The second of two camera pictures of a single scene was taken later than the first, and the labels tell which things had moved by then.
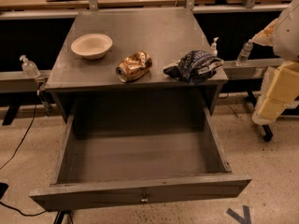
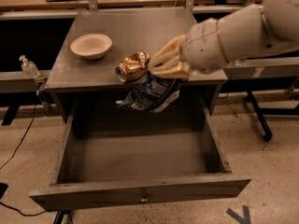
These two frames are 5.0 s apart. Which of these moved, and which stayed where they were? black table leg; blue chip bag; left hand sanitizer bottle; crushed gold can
Moved: blue chip bag
Stayed: crushed gold can; black table leg; left hand sanitizer bottle
